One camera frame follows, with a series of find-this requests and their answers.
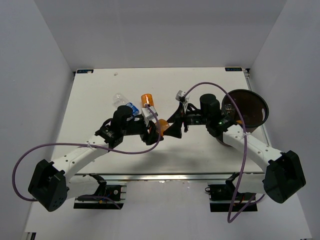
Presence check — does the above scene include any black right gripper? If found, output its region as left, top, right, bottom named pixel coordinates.
left=162, top=102, right=210, bottom=139

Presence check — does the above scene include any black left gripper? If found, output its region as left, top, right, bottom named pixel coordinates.
left=121, top=118, right=164, bottom=146

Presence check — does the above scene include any orange bottle with barcode label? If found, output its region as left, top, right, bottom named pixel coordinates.
left=156, top=119, right=170, bottom=137

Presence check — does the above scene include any large clear plastic bottle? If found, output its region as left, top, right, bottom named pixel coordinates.
left=224, top=103, right=235, bottom=114

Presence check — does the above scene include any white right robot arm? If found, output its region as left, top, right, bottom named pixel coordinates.
left=163, top=90, right=306, bottom=204

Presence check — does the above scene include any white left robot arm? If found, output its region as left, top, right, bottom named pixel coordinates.
left=28, top=104, right=163, bottom=212

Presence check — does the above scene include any dark brown round bin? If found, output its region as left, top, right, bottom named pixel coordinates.
left=221, top=89, right=270, bottom=133

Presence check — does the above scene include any orange bottle with patterned label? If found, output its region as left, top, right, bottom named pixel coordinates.
left=140, top=93, right=154, bottom=108

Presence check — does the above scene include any clear bottle with blue label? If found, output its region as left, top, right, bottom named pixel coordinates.
left=112, top=92, right=140, bottom=116

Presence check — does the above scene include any blue sticker right corner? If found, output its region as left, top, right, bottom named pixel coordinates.
left=224, top=67, right=243, bottom=72

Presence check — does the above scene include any blue sticker corner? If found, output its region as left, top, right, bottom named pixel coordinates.
left=224, top=67, right=243, bottom=72
left=76, top=69, right=94, bottom=74

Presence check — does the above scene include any blue sticker left corner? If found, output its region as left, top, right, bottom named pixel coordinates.
left=76, top=69, right=94, bottom=74

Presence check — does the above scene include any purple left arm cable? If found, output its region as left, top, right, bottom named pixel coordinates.
left=12, top=106, right=161, bottom=201

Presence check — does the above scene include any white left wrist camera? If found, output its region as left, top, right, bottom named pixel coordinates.
left=141, top=106, right=158, bottom=126

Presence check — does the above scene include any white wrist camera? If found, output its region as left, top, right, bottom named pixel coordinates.
left=141, top=106, right=158, bottom=126
left=175, top=90, right=190, bottom=112

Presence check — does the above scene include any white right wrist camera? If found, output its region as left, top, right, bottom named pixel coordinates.
left=175, top=90, right=190, bottom=112

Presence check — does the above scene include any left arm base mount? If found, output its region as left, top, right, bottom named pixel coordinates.
left=68, top=173, right=127, bottom=210

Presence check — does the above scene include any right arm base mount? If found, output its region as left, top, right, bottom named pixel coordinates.
left=203, top=172, right=258, bottom=213

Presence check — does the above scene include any aluminium table front rail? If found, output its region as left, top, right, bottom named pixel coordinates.
left=82, top=172, right=266, bottom=183

